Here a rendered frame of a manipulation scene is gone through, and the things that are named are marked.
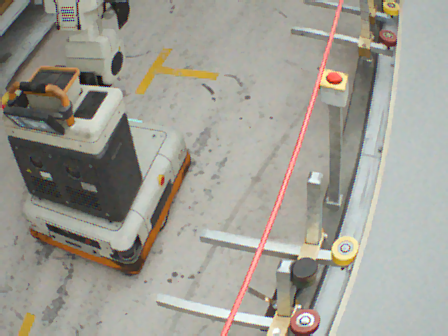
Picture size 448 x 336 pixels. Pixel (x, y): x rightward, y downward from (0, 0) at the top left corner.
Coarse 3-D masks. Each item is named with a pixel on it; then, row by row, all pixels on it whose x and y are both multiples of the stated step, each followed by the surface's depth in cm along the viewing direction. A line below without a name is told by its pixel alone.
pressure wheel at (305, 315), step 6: (300, 312) 168; (306, 312) 167; (312, 312) 167; (294, 318) 167; (300, 318) 167; (306, 318) 166; (312, 318) 166; (318, 318) 165; (294, 324) 165; (300, 324) 165; (306, 324) 165; (312, 324) 164; (318, 324) 165; (294, 330) 164; (300, 330) 164; (306, 330) 163; (312, 330) 164
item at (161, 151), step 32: (160, 128) 305; (160, 160) 293; (160, 192) 291; (32, 224) 288; (64, 224) 277; (96, 224) 274; (128, 224) 273; (160, 224) 296; (96, 256) 284; (128, 256) 273
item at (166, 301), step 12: (156, 300) 180; (168, 300) 180; (180, 300) 180; (192, 312) 178; (204, 312) 176; (216, 312) 176; (228, 312) 176; (240, 324) 175; (252, 324) 173; (264, 324) 172
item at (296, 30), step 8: (296, 32) 257; (304, 32) 255; (312, 32) 254; (320, 32) 254; (328, 32) 253; (336, 40) 252; (344, 40) 250; (352, 40) 249; (376, 48) 246; (384, 48) 245; (392, 48) 245; (392, 56) 246
